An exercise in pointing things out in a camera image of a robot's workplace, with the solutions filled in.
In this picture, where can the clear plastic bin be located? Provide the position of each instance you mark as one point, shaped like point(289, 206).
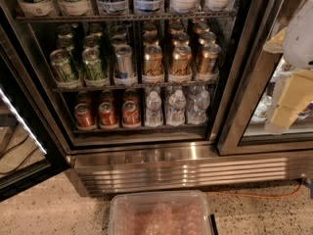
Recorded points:
point(162, 213)

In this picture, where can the water bottle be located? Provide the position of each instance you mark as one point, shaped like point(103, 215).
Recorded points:
point(153, 116)
point(197, 114)
point(175, 112)

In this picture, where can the second row silver can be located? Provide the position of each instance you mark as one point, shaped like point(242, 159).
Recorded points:
point(118, 40)

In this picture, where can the stainless steel fridge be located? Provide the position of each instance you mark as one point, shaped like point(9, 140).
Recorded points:
point(143, 95)

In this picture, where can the closed glass fridge door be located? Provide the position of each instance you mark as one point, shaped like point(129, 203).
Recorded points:
point(251, 76)

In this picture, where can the front right red can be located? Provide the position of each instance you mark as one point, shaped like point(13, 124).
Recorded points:
point(130, 114)

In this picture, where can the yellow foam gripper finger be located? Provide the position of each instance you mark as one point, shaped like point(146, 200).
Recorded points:
point(292, 95)

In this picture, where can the second row green can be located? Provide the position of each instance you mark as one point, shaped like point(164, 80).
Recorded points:
point(91, 41)
point(65, 43)

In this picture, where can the middle water bottle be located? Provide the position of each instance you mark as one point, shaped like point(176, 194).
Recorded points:
point(175, 112)

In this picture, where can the front middle red can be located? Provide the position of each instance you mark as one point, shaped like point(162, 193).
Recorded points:
point(108, 118)

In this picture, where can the upper wire shelf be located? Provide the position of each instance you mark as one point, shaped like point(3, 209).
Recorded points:
point(128, 17)

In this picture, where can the red can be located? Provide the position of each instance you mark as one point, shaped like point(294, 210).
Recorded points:
point(84, 117)
point(108, 118)
point(130, 114)

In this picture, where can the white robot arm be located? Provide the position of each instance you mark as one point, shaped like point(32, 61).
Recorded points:
point(295, 41)

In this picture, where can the second row left green can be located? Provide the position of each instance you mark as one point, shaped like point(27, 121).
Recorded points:
point(65, 43)

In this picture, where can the second row left gold can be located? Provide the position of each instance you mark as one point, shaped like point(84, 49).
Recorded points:
point(150, 39)

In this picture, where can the wire shelf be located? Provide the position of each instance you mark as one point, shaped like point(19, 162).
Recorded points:
point(134, 86)
point(128, 17)

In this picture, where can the front silver blue can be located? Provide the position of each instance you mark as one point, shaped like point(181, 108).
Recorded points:
point(124, 73)

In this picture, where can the second row gold can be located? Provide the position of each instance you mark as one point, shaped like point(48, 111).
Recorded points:
point(150, 39)
point(179, 39)
point(207, 37)

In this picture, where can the front left green can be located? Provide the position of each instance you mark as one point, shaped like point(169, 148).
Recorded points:
point(66, 73)

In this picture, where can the open fridge door left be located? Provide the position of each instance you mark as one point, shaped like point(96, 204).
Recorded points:
point(44, 160)

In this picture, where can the front left red can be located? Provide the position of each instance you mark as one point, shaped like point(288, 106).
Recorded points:
point(84, 117)

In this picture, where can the left water bottle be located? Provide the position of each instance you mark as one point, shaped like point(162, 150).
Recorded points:
point(153, 116)

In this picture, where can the right water bottle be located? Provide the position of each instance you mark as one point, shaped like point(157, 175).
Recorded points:
point(197, 114)

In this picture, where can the second row right gold can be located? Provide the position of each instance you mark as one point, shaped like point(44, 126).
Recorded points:
point(207, 37)

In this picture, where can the middle wire shelf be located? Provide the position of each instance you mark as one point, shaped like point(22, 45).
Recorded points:
point(134, 86)

